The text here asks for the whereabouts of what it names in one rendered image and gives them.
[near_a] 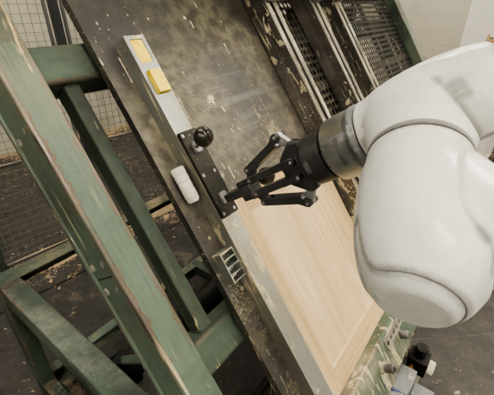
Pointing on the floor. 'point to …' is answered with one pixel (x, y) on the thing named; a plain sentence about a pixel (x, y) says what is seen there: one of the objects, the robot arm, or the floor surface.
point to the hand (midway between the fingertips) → (241, 191)
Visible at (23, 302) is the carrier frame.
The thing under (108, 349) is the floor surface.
